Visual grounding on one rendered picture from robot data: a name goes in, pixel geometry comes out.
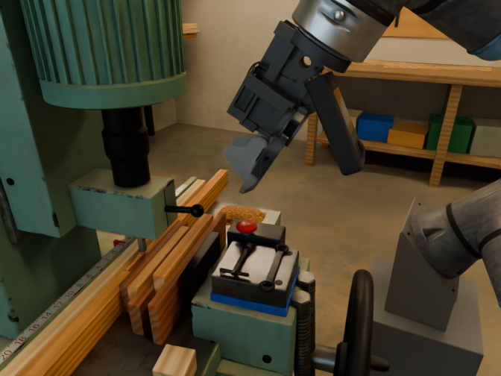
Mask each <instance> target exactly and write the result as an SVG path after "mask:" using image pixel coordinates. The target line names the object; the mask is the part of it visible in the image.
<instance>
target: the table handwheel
mask: <svg viewBox="0 0 501 376"><path fill-rule="evenodd" d="M373 317H374V282H373V278H372V276H371V273H370V272H369V271H367V270H365V269H359V270H357V271H356V272H355V273H354V275H353V279H352V284H351V288H350V297H349V302H348V307H347V317H346V322H345V328H344V338H343V342H340V343H339V344H337V348H331V347H328V346H325V345H319V344H315V350H314V351H313V352H312V353H311V368H313V369H317V370H321V371H324V372H329V373H333V376H370V370H371V341H372V330H373Z"/></svg>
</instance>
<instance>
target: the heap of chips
mask: <svg viewBox="0 0 501 376"><path fill-rule="evenodd" d="M219 212H225V213H226V225H232V223H233V221H234V220H235V219H243V220H244V219H250V220H253V221H255V222H262V221H263V219H264V218H265V216H266V214H267V213H266V212H261V211H260V210H257V209H255V208H251V207H241V206H236V205H228V206H223V207H222V208H221V210H220V211H219Z"/></svg>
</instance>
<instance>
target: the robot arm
mask: <svg viewBox="0 0 501 376"><path fill-rule="evenodd" d="M403 7H405V8H407V9H409V10H410V11H411V12H413V13H414V14H416V15H417V16H419V17H420V18H421V19H423V20H424V21H426V22H428V23H429V24H430V25H431V26H433V27H434V28H436V29H438V30H439V31H440V32H441V33H443V34H445V35H446V36H448V37H449V38H450V39H451V40H453V41H455V42H456V43H458V44H459V45H460V46H462V47H463V48H465V49H466V50H467V53H468V54H471V55H476V56H477V57H479V58H480V59H482V60H486V61H495V60H501V0H300V1H299V3H298V5H297V7H296V8H295V10H294V13H293V14H292V19H293V21H294V23H295V24H296V25H297V26H296V25H295V24H293V23H292V22H290V21H289V20H287V19H286V20H284V22H283V21H282V20H281V21H279V23H278V25H277V27H276V28H275V30H274V34H275V36H274V38H273V40H272V41H271V43H270V45H269V47H268V48H267V50H266V52H265V54H264V55H263V57H262V59H261V61H258V62H256V63H254V64H253V65H252V66H251V67H250V69H249V70H248V73H247V75H246V77H245V79H244V80H243V82H242V85H241V86H240V88H239V90H238V92H237V94H236V95H235V97H234V99H233V101H232V102H231V104H230V106H229V108H228V109H227V113H229V114H230V115H231V116H233V117H234V118H236V119H238V120H239V121H240V122H239V124H240V125H242V126H243V127H245V128H247V129H248V130H249V131H251V132H252V133H253V132H254V131H258V134H257V135H256V136H255V137H254V138H247V137H237V138H235V139H234V141H233V144H232V145H228V146H227V147H226V148H225V149H224V151H223V156H224V159H225V160H226V161H227V162H228V163H229V164H230V165H231V166H232V167H233V168H234V170H235V171H236V172H237V173H238V174H239V175H240V176H241V177H242V179H243V181H244V183H243V185H242V187H241V189H240V190H239V192H240V193H241V194H244V193H246V192H250V191H251V190H253V189H255V187H256V186H257V184H258V183H259V182H260V180H261V179H262V177H263V176H264V174H265V173H266V172H267V171H268V169H269V167H270V166H271V164H272V163H273V162H274V160H275V159H276V157H277V155H278V154H279V153H280V151H281V150H282V149H283V147H284V146H286V147H288V146H289V144H290V143H291V141H292V140H293V139H294V137H295V136H296V134H297V132H298V131H299V130H300V128H301V127H302V125H303V124H304V122H305V121H306V120H307V119H308V117H309V114H312V113H314V112H315V111H316V112H317V114H318V118H319V119H320V122H321V124H322V127H323V129H324V132H325V134H326V136H327V139H328V141H329V144H330V147H331V149H332V151H333V157H334V160H335V161H336V162H337V164H338V166H339V168H340V170H341V173H342V174H343V175H345V176H347V175H352V174H354V173H357V172H360V171H362V168H363V165H364V162H365V146H364V144H363V143H362V141H361V140H360V139H359V138H358V136H357V133H356V130H355V128H354V126H353V123H352V120H351V118H350V114H349V113H348V110H347V107H346V105H345V103H344V99H343V97H342V95H341V92H340V89H339V87H338V84H337V82H336V79H335V76H334V74H333V72H332V71H329V72H327V73H324V74H322V75H319V73H320V74H321V73H322V71H323V70H324V66H326V67H327V68H329V69H331V70H333V71H335V72H339V73H345V72H346V70H347V68H348V67H349V65H350V64H351V63H352V62H354V63H363V61H364V60H365V58H366V57H367V56H368V55H369V53H370V52H371V50H372V49H373V47H374V46H375V45H376V43H377V42H378V40H379V39H380V37H381V36H382V35H383V34H384V32H385V31H386V29H387V28H388V27H389V25H390V24H391V23H392V22H393V21H394V18H395V16H397V14H398V13H399V12H400V11H401V9H402V8H403ZM304 57H309V59H310V60H311V65H307V64H305V62H304ZM257 64H259V65H258V66H255V65H257ZM251 69H252V70H251ZM254 74H255V75H254ZM315 76H317V77H316V78H314V79H313V78H312V77H315ZM309 79H310V80H309ZM272 137H273V139H272V140H271V141H270V139H271V138H272ZM269 141H270V143H269ZM411 226H412V232H413V234H414V237H415V240H416V243H417V245H418V247H419V249H420V250H421V252H422V254H423V255H424V257H425V258H426V260H427V261H428V262H429V264H430V265H431V266H432V268H433V269H434V270H435V271H436V272H437V273H439V274H440V275H442V276H443V277H445V278H448V279H452V278H456V277H458V276H460V275H462V274H463V273H464V272H465V271H466V270H468V269H469V268H470V267H471V266H472V265H473V264H474V263H475V262H476V261H477V260H480V259H483V262H484V264H485V268H486V270H487V272H488V276H489V278H490V280H491V284H492V287H493V288H494V292H495V295H496V297H497V300H498V305H499V306H500V307H501V178H500V180H498V181H494V182H493V183H491V184H489V185H487V186H485V187H483V188H481V189H478V190H477V191H475V192H472V193H471V194H469V195H466V196H465V197H462V198H460V199H458V200H456V201H454V202H452V203H450V204H448V205H446V206H442V207H430V208H423V209H420V210H418V211H416V212H414V213H413V214H412V217H411Z"/></svg>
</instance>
